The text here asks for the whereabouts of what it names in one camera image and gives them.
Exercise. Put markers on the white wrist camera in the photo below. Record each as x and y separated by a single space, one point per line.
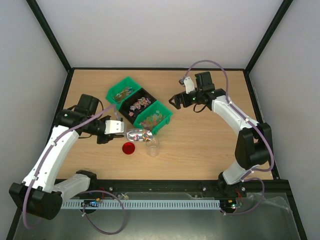
116 127
188 83

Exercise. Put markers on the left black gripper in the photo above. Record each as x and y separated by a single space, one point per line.
108 138

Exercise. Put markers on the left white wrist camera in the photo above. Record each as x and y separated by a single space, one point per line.
116 127

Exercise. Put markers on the green bin star candies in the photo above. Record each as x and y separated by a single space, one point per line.
153 118

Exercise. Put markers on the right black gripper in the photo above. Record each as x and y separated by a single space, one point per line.
182 100

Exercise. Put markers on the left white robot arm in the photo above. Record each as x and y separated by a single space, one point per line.
38 194

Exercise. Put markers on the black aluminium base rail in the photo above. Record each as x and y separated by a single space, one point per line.
206 188

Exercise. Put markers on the clear glass jar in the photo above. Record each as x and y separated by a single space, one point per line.
153 147

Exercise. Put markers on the black bin lollipops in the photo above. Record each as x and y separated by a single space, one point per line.
135 104

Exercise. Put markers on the red jar lid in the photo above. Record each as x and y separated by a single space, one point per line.
128 148

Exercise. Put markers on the metal candy scoop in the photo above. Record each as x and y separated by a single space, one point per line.
139 135

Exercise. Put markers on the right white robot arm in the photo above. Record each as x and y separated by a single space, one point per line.
254 145

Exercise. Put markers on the green bin wrapped candies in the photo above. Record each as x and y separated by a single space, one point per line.
123 89

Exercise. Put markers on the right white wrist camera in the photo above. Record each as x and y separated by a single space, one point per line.
188 83

